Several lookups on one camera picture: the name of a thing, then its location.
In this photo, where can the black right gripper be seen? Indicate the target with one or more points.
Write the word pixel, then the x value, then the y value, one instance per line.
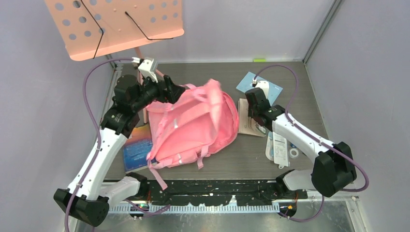
pixel 250 112

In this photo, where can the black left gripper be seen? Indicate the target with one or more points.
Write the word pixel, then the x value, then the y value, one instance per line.
pixel 174 91

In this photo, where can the green paperback book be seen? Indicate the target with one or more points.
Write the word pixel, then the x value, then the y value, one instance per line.
pixel 248 125

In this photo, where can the pink student backpack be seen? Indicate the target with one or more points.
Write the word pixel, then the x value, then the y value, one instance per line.
pixel 202 122

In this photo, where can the blue orange paperback book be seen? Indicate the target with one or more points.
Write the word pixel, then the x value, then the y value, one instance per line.
pixel 136 149

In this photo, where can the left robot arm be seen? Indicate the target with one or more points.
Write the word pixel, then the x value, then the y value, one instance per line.
pixel 85 199

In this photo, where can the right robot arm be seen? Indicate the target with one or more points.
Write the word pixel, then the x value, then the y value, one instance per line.
pixel 333 167

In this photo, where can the light blue thin notebook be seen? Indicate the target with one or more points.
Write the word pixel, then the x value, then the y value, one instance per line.
pixel 271 90

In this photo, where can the white packaged toothbrush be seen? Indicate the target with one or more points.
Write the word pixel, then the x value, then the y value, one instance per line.
pixel 277 150

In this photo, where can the green tape strip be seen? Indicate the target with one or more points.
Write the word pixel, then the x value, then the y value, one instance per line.
pixel 259 60

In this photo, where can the clear tape roll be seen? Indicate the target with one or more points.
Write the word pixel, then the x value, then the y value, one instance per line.
pixel 293 153

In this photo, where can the pink music stand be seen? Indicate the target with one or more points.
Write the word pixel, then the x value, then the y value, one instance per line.
pixel 94 28

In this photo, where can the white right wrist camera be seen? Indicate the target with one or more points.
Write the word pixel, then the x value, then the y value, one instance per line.
pixel 263 85

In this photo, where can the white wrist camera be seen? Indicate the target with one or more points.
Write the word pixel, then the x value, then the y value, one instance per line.
pixel 263 85
pixel 147 67

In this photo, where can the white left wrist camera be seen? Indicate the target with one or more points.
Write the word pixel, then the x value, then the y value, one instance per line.
pixel 147 67

